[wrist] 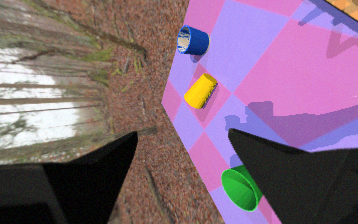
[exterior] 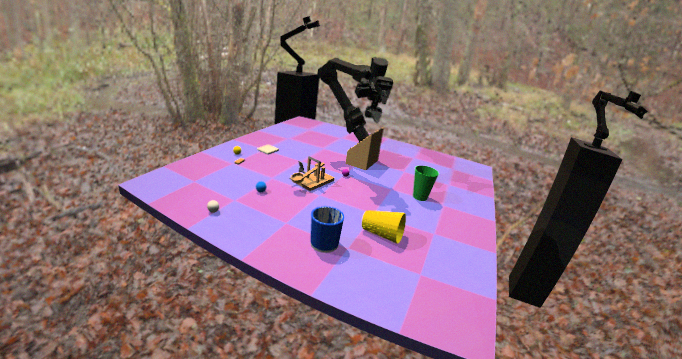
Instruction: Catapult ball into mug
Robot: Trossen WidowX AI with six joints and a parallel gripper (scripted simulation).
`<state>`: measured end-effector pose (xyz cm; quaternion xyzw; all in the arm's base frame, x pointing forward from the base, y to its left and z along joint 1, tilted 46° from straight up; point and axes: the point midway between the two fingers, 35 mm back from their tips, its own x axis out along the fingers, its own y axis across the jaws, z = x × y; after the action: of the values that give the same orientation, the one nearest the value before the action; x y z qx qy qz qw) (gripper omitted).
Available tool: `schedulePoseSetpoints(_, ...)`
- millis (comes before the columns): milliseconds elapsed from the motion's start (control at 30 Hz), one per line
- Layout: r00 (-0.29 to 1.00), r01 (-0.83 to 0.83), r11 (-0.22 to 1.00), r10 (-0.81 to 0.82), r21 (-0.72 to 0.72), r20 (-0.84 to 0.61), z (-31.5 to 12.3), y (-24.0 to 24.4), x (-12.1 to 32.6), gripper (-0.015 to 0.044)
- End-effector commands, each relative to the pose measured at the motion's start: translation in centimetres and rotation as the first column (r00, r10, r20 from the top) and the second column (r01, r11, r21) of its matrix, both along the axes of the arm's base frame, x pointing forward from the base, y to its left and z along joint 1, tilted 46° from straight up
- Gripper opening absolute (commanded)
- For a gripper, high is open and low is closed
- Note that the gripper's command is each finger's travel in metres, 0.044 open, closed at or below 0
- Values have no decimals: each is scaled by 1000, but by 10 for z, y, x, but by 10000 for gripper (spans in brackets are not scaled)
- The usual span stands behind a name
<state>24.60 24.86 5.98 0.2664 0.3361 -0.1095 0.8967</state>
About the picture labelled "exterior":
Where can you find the blue mug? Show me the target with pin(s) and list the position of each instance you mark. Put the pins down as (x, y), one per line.
(326, 226)

